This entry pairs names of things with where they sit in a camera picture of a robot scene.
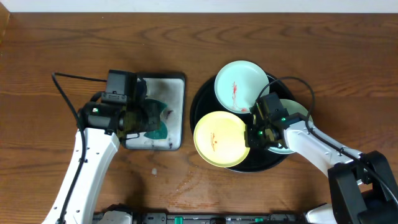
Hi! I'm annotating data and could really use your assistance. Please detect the black round tray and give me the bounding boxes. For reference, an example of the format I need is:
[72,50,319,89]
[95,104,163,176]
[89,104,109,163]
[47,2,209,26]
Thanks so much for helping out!
[190,76,295,173]

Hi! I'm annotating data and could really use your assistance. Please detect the yellow plate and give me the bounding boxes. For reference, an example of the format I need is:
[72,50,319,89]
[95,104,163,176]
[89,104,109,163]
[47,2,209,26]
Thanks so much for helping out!
[193,111,249,168]

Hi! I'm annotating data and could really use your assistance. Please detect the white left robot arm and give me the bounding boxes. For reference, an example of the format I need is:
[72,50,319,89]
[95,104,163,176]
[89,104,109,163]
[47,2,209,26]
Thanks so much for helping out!
[44,99,166,223]

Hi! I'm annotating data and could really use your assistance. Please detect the black rectangular soapy tray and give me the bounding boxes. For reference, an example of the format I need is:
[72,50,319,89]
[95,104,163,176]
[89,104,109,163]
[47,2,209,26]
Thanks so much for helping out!
[122,72,185,151]

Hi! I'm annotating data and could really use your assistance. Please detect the mint plate with red stain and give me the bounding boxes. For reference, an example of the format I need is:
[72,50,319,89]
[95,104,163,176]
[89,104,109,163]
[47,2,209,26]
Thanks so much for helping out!
[214,60,270,114]

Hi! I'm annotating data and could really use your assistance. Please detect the green scrubbing sponge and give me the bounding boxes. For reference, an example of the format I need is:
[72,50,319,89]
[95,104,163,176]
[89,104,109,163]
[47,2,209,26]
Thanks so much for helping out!
[144,99,168,140]

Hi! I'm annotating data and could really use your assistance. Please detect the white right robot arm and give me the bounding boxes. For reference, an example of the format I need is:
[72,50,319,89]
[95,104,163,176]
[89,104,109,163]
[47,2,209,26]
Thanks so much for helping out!
[245,103,397,224]

